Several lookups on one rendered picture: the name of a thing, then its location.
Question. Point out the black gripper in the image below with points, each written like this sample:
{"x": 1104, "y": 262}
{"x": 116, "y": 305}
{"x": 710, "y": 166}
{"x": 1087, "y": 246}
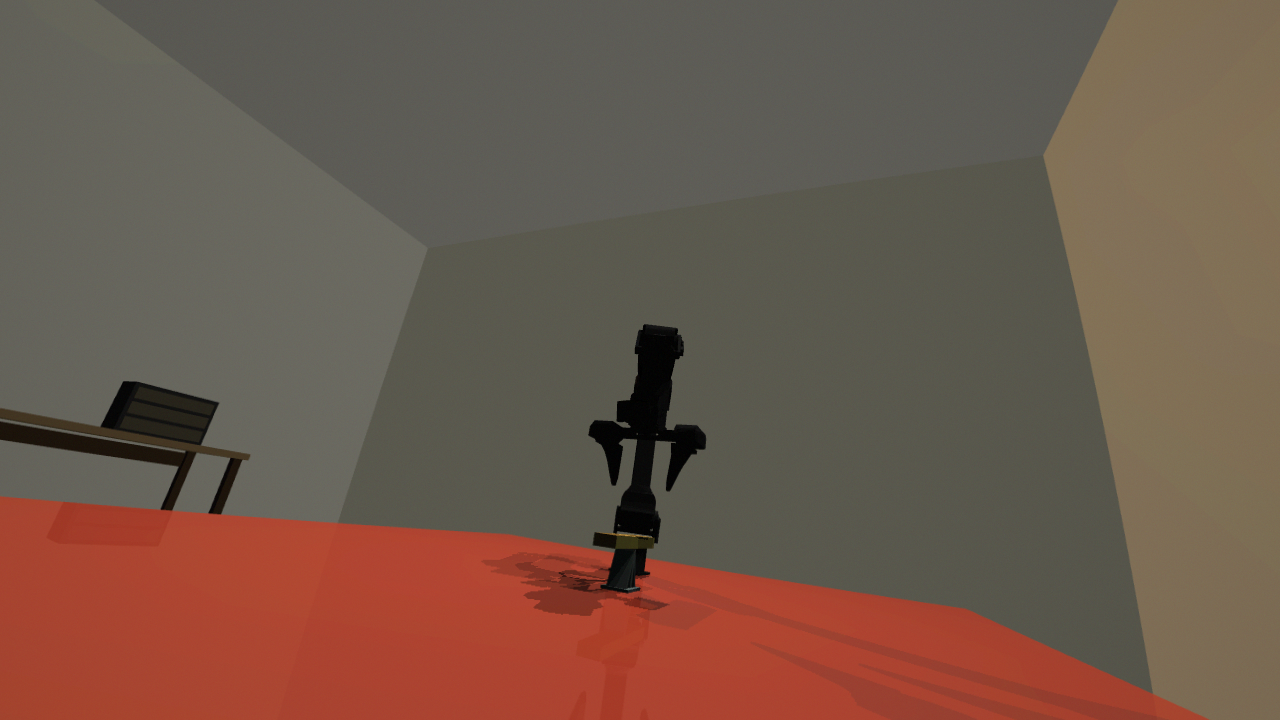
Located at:
{"x": 688, "y": 438}

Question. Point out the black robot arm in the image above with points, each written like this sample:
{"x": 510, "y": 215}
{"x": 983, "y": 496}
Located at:
{"x": 657, "y": 348}

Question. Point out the yellow bar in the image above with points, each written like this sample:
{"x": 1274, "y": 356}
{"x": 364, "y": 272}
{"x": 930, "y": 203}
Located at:
{"x": 622, "y": 541}

